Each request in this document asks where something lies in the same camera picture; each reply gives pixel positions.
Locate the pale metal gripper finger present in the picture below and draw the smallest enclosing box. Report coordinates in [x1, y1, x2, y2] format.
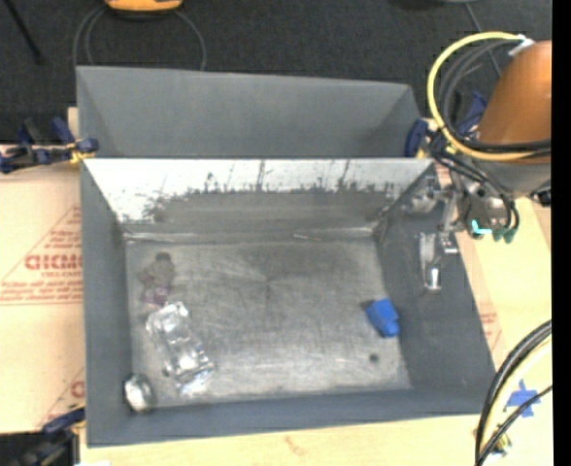
[409, 174, 446, 216]
[419, 230, 459, 292]

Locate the blue plastic block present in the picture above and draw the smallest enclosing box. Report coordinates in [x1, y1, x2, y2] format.
[364, 298, 402, 339]

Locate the grey metal bin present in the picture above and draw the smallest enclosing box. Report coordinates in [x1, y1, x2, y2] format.
[74, 65, 498, 447]

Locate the clear plastic bottle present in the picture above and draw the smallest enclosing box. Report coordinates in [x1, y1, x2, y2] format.
[144, 300, 218, 398]

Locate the brown cardboard board, red print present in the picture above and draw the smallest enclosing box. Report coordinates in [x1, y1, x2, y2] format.
[0, 106, 508, 437]

